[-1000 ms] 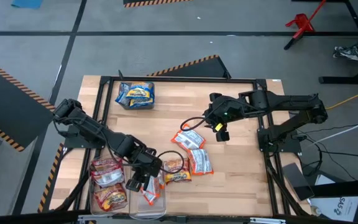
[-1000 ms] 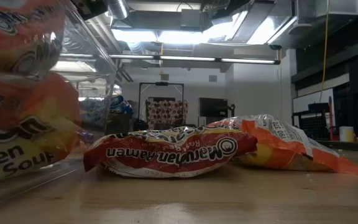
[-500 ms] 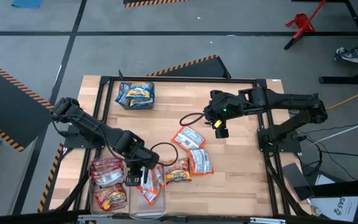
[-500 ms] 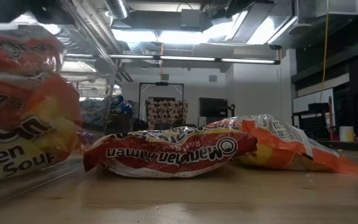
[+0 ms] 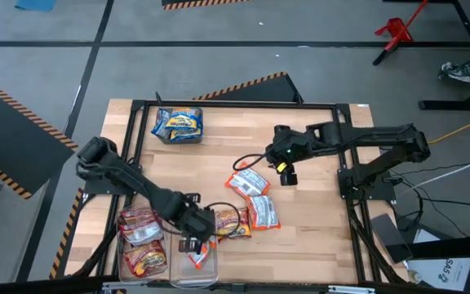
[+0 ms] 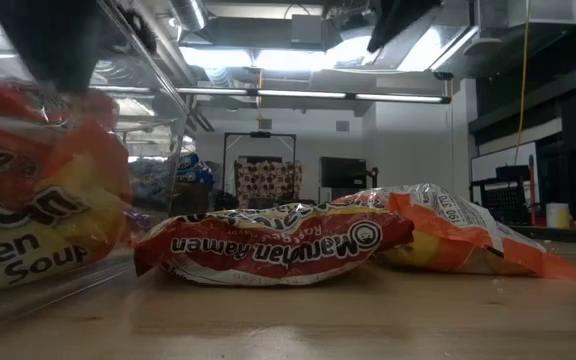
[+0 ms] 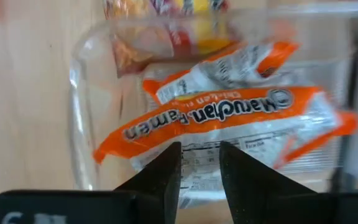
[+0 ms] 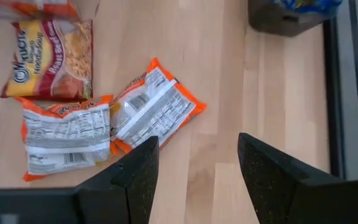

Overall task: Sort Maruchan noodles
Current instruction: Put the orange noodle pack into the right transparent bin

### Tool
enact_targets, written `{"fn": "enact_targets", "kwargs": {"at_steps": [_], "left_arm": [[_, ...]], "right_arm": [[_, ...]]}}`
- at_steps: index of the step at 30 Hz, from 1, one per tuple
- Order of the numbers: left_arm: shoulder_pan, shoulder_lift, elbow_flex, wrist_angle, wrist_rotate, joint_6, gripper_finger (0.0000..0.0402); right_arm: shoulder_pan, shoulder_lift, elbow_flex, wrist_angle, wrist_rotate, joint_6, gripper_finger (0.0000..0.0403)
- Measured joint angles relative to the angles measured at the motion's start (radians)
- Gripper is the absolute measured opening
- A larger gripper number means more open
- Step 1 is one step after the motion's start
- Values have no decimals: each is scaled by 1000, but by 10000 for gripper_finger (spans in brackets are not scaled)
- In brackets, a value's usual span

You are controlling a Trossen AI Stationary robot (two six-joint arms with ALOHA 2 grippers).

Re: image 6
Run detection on red Maruchan ramen packet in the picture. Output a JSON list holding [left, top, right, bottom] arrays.
[[132, 201, 416, 288]]

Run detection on yellow hanging power cord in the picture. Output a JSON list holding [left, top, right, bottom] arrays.
[[515, 0, 532, 151]]

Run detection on red metal stand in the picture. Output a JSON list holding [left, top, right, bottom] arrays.
[[527, 153, 537, 226]]

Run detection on long ceiling light bar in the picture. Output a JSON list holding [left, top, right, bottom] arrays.
[[174, 86, 453, 105]]

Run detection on black flat screen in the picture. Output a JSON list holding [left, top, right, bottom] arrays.
[[319, 156, 380, 190]]

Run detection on white yellow-labelled canister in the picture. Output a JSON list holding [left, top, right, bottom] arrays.
[[546, 201, 573, 230]]

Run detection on black pegboard stand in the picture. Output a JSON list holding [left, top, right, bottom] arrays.
[[469, 164, 533, 226]]

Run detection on patterned fabric bag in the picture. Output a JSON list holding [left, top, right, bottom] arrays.
[[232, 158, 303, 202]]

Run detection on white board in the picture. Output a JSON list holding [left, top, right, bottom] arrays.
[[470, 141, 540, 201]]

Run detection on orange Maruchan ramen packet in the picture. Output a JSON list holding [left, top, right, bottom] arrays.
[[335, 182, 576, 283], [0, 82, 135, 297]]

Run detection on metal ceiling duct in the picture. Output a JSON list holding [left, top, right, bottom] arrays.
[[460, 0, 576, 57]]

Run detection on black rectangular stand frame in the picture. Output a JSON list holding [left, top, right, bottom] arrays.
[[221, 131, 298, 201]]

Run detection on blue snack packets in tray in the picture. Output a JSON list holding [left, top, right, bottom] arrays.
[[168, 180, 215, 217]]

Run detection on blue Maruchan ramen packet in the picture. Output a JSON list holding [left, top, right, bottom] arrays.
[[176, 151, 203, 172], [175, 168, 216, 185]]

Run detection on clear plastic bin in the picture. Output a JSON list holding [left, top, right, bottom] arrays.
[[0, 0, 192, 321]]

